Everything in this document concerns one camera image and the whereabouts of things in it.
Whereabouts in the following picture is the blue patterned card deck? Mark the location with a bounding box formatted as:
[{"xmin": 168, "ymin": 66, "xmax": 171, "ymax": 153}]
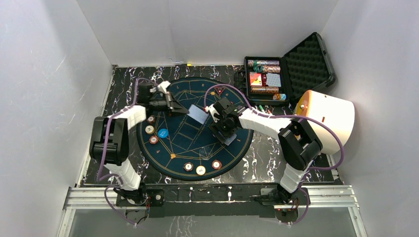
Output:
[{"xmin": 224, "ymin": 134, "xmax": 237, "ymax": 146}]

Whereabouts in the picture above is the blue small blind button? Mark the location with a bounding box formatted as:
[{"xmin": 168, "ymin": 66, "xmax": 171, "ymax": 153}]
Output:
[{"xmin": 158, "ymin": 128, "xmax": 169, "ymax": 138}]

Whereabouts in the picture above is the cream poker chip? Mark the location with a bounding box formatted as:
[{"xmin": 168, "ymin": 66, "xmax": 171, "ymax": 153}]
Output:
[{"xmin": 145, "ymin": 125, "xmax": 155, "ymax": 134}]

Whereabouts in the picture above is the red poker chip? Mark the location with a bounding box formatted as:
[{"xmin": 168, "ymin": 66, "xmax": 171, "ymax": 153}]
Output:
[{"xmin": 149, "ymin": 135, "xmax": 159, "ymax": 144}]

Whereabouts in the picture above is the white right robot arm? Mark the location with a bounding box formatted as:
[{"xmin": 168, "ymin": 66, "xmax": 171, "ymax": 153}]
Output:
[{"xmin": 204, "ymin": 98, "xmax": 323, "ymax": 204}]

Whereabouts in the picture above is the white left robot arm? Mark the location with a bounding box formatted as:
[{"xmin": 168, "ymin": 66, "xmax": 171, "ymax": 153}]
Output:
[{"xmin": 89, "ymin": 78, "xmax": 189, "ymax": 205}]

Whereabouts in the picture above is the clear plastic dealer button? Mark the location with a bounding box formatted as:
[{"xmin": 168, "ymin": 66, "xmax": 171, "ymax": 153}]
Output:
[{"xmin": 199, "ymin": 146, "xmax": 213, "ymax": 160}]

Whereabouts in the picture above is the red triangle marker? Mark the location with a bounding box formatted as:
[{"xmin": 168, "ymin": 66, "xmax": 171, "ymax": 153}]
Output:
[{"xmin": 214, "ymin": 86, "xmax": 225, "ymax": 96}]

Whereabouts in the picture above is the poker chip row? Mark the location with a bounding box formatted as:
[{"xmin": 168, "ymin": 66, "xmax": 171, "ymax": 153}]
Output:
[
  {"xmin": 247, "ymin": 60, "xmax": 280, "ymax": 67},
  {"xmin": 253, "ymin": 66, "xmax": 281, "ymax": 74},
  {"xmin": 251, "ymin": 86, "xmax": 279, "ymax": 94}
]

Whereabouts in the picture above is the round blue poker mat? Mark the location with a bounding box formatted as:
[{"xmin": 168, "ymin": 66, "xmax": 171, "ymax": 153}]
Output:
[{"xmin": 136, "ymin": 77, "xmax": 253, "ymax": 181}]

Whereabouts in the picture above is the red card deck box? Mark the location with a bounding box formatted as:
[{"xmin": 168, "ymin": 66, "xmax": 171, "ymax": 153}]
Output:
[{"xmin": 249, "ymin": 72, "xmax": 263, "ymax": 86}]

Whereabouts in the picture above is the short poker chip stack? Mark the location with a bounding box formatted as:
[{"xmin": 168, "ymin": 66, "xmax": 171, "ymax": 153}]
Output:
[{"xmin": 272, "ymin": 93, "xmax": 287, "ymax": 101}]

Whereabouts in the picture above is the top poker chip row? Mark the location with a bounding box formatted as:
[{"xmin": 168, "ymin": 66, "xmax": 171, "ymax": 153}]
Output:
[{"xmin": 247, "ymin": 60, "xmax": 280, "ymax": 67}]

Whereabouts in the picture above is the blue card deck in case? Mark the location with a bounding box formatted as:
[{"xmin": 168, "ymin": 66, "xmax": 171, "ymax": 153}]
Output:
[{"xmin": 266, "ymin": 73, "xmax": 282, "ymax": 87}]

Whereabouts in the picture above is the black foam-lined carrying case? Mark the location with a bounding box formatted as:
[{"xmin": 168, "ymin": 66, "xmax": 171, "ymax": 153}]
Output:
[{"xmin": 234, "ymin": 32, "xmax": 337, "ymax": 106}]

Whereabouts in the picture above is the white cylindrical drum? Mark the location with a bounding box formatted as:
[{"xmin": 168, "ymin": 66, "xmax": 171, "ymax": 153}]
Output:
[{"xmin": 294, "ymin": 90, "xmax": 355, "ymax": 145}]

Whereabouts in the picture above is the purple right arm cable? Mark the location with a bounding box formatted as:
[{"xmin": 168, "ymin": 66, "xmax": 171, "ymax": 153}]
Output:
[{"xmin": 203, "ymin": 84, "xmax": 346, "ymax": 226}]

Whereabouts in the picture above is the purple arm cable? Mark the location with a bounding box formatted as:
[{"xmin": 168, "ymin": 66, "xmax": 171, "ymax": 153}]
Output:
[
  {"xmin": 96, "ymin": 78, "xmax": 158, "ymax": 226},
  {"xmin": 203, "ymin": 84, "xmax": 346, "ymax": 226}
]

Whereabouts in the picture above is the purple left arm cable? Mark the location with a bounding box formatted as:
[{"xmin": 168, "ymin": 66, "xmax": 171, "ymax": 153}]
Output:
[{"xmin": 96, "ymin": 78, "xmax": 158, "ymax": 226}]

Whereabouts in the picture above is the aluminium mounting rail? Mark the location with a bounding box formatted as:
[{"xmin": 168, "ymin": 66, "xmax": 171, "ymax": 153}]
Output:
[{"xmin": 58, "ymin": 184, "xmax": 367, "ymax": 237}]

